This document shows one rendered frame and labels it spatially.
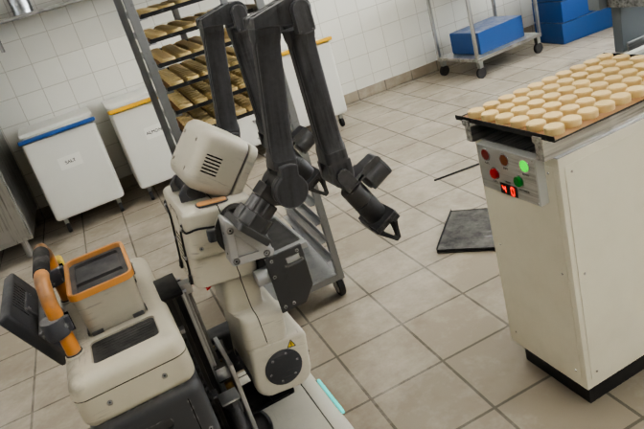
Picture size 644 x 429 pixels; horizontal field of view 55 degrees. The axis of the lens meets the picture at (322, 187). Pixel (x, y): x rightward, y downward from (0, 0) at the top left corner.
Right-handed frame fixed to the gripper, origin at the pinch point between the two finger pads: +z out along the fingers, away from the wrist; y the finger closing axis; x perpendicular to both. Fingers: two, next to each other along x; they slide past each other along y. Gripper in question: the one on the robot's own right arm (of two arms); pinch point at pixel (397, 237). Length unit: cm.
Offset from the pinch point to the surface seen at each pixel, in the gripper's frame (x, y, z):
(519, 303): -17, 14, 63
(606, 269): -35, -12, 52
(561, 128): -46.1, -13.0, 6.2
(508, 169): -36.2, 4.1, 16.1
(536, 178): -36.2, -6.5, 16.3
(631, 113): -67, -11, 23
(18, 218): 126, 322, -15
